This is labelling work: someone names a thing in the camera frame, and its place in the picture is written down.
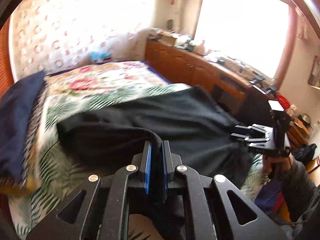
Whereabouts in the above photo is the black printed t-shirt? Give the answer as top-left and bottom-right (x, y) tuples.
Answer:
(56, 84), (256, 240)

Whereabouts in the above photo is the right forearm grey sleeve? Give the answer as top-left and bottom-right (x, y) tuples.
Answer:
(281, 159), (320, 230)

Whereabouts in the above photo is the right hand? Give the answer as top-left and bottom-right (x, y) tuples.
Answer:
(263, 153), (294, 175)

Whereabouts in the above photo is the black desk chair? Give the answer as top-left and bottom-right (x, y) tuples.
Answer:
(212, 85), (274, 127)

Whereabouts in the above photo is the palm leaf bed sheet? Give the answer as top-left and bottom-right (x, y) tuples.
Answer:
(9, 84), (265, 239)

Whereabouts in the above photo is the wooden low cabinet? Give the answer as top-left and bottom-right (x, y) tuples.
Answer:
(145, 40), (250, 114)

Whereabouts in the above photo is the floral bed quilt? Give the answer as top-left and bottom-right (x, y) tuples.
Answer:
(46, 61), (168, 96)

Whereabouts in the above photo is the patterned folded cloth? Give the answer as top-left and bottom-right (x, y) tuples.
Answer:
(1, 81), (49, 196)

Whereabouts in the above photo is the pink bottle on cabinet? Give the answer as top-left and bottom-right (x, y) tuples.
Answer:
(194, 40), (206, 56)

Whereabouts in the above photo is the blue tissue box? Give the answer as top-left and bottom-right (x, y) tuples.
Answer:
(89, 51), (112, 64)

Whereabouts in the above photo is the cardboard box on cabinet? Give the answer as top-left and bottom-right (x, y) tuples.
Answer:
(159, 33), (177, 47)

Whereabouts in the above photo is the navy folded garment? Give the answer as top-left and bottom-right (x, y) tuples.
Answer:
(1, 71), (46, 179)

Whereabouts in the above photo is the circle patterned sheer curtain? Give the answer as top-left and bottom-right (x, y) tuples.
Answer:
(9, 0), (156, 80)

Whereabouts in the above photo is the window with wooden frame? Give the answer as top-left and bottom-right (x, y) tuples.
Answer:
(194, 0), (298, 86)

